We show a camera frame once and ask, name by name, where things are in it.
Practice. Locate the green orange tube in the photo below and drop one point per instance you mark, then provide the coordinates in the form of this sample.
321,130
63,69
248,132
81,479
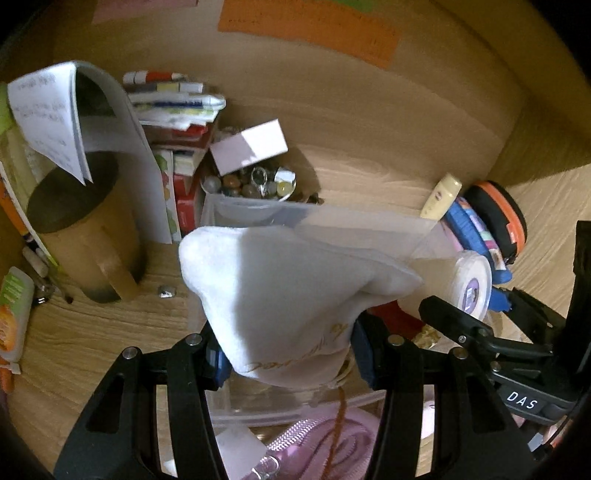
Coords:
14,314

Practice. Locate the small metal clip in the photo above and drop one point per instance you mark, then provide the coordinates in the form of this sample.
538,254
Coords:
166,292

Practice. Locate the bowl of beads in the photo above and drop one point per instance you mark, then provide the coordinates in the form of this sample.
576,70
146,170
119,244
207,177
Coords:
244,184

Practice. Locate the cream squeeze tube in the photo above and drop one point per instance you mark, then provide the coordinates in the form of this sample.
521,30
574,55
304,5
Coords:
441,196

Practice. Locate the clear plastic storage box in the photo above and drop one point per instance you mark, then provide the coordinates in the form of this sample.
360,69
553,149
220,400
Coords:
351,221

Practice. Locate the black orange zip case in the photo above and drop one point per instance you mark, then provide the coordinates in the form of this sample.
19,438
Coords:
501,207

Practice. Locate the green sticky note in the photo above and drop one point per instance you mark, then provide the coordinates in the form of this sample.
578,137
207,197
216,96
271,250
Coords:
358,3

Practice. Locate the white cloth pouch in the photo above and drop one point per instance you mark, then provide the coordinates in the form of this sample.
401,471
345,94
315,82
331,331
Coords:
277,286

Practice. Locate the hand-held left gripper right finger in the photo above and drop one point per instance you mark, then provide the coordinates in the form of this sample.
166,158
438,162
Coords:
362,355

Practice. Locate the white paper sheets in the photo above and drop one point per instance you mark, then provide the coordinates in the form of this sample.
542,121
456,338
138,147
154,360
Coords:
46,110

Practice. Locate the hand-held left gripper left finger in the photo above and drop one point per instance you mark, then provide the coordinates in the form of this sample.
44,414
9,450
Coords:
223,367

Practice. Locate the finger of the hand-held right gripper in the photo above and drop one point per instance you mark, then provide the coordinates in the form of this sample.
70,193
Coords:
502,299
455,318

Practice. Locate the white paper box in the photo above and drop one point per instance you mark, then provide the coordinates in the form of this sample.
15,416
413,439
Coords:
249,147

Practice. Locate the blue patchwork pencil case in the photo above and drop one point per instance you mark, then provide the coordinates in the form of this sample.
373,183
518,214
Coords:
471,226

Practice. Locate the stack of books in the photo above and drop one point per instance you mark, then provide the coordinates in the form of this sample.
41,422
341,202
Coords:
184,115

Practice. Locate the wooden desktop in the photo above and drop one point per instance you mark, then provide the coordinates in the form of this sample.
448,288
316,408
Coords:
92,332

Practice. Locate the white tape roll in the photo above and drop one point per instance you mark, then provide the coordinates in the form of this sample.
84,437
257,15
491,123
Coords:
466,277

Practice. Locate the pink sticky note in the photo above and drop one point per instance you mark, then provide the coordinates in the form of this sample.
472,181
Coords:
138,9

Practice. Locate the brown cardboard cylinder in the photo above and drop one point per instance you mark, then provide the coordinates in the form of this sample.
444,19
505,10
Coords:
78,249

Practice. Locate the orange sticky note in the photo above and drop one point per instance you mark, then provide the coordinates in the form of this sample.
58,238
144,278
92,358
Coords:
300,23

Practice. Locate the white short stick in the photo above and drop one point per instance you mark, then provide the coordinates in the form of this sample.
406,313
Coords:
35,261

